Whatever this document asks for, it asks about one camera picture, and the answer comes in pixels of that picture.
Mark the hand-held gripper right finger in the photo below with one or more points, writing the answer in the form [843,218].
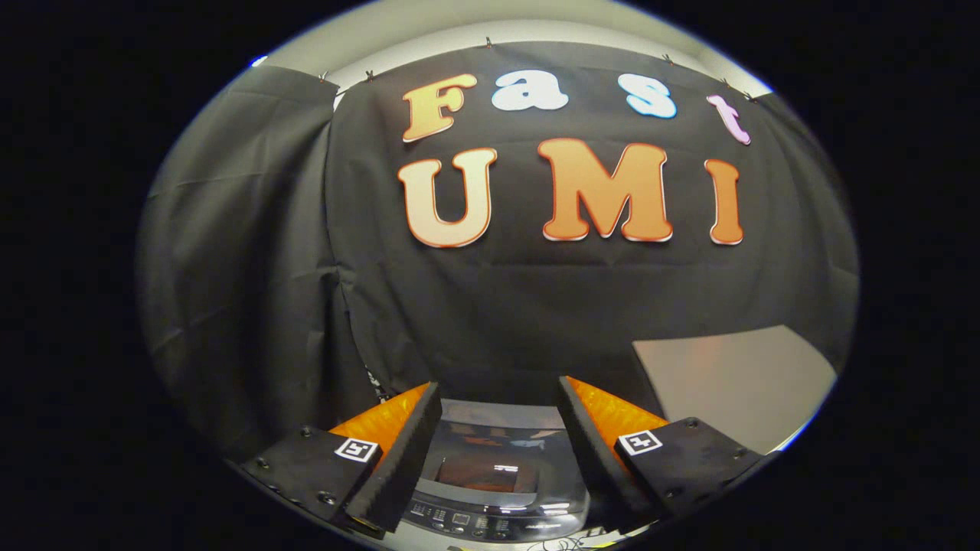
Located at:
[593,459]

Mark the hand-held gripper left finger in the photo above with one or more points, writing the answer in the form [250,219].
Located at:
[398,459]

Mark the grey washing machine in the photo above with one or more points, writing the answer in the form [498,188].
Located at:
[490,524]

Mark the grey platform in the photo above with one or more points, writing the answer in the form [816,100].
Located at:
[735,383]

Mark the ceiling light strip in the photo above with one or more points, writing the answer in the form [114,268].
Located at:
[258,61]

